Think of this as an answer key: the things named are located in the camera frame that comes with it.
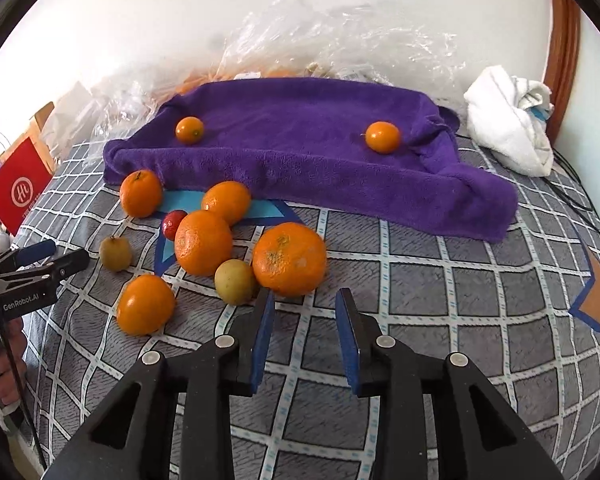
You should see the brown cardboard box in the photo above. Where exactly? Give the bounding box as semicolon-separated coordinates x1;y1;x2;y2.
30;101;56;133

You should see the thin black cable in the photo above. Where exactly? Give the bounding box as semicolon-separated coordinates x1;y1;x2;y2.
552;152;600;247

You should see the small orange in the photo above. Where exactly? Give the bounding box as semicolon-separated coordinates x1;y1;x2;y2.
365;121;402;155
175;116;205;145

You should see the large orange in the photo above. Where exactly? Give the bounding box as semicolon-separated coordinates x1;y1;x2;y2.
251;221;328;297

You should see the crumpled clear plastic bag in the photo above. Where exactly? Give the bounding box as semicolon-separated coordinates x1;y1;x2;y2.
55;77;181;161

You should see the purple towel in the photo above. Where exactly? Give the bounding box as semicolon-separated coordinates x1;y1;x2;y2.
102;79;520;242

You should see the white cloth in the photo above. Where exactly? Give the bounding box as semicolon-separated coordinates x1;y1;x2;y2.
464;65;556;177

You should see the grey checked bed sheet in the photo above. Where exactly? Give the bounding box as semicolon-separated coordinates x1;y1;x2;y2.
15;132;600;480

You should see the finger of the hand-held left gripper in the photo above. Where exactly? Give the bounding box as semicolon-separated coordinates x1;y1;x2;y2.
0;248;90;291
0;240;57;271

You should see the red cardboard box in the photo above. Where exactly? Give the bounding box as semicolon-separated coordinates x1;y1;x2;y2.
0;137;53;237

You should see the brown wooden door frame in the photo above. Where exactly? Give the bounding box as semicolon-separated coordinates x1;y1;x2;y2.
544;0;582;143

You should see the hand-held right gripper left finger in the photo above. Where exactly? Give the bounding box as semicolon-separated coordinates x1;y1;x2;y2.
42;287;276;480

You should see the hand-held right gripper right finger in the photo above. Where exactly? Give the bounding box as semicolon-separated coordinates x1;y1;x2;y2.
334;287;566;480

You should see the person's left hand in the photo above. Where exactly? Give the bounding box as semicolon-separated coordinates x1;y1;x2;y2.
0;320;28;406

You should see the small red mandarin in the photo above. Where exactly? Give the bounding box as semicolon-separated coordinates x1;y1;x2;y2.
161;210;188;241

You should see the large clear plastic bag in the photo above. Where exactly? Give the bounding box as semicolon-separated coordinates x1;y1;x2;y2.
215;0;468;93

